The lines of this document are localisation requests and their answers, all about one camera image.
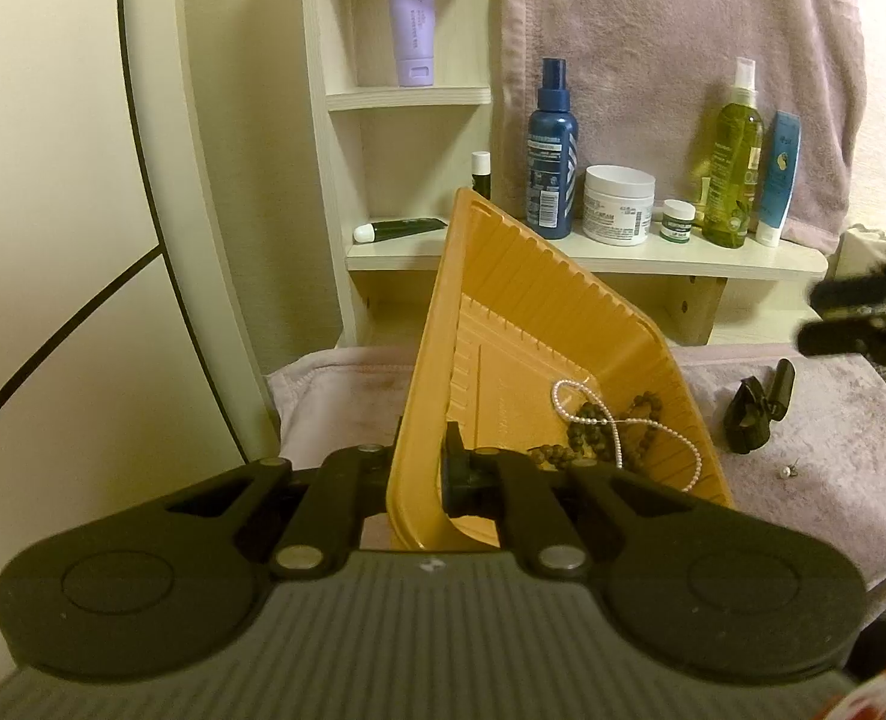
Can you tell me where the white pearl necklace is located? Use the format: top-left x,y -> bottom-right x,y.
551,380 -> 704,494

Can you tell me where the orange plastic tray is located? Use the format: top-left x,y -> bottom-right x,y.
385,187 -> 737,552

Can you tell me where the small green label jar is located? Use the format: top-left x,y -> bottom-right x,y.
660,199 -> 696,244

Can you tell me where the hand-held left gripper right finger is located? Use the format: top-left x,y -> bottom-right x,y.
441,421 -> 684,578

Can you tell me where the white curved panel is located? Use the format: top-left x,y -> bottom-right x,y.
0,0 -> 283,691

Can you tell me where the brown bead bracelet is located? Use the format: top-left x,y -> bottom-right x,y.
525,444 -> 580,469

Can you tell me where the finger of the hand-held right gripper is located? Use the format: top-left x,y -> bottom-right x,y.
809,270 -> 886,310
798,313 -> 886,358

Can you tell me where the dark green bead bracelet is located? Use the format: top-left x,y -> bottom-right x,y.
565,400 -> 618,460

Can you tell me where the blue spray bottle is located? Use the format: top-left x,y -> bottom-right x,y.
525,58 -> 580,239

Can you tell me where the red white packet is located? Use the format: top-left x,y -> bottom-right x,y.
810,661 -> 886,720

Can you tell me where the black lipstick tube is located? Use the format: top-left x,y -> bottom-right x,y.
768,360 -> 797,421

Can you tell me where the purple cosmetic tube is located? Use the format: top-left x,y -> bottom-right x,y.
381,0 -> 438,87

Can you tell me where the blue cosmetic tube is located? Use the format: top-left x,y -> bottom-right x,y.
754,111 -> 803,248

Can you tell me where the white cream jar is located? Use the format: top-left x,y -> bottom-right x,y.
582,165 -> 656,247

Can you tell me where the black hair clip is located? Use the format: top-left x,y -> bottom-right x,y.
723,379 -> 778,455

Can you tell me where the pink hanging towel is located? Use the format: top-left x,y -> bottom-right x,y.
492,0 -> 868,241

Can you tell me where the dark green tube white cap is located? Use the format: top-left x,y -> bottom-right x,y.
353,217 -> 448,245

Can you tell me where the green spray bottle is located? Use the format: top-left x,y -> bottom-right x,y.
702,58 -> 765,250

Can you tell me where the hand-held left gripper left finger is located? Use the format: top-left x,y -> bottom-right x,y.
167,445 -> 395,578

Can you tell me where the cream wooden shelf unit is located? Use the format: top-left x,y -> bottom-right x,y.
299,0 -> 830,350

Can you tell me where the pink towel table cover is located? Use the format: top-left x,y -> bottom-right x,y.
263,341 -> 886,593

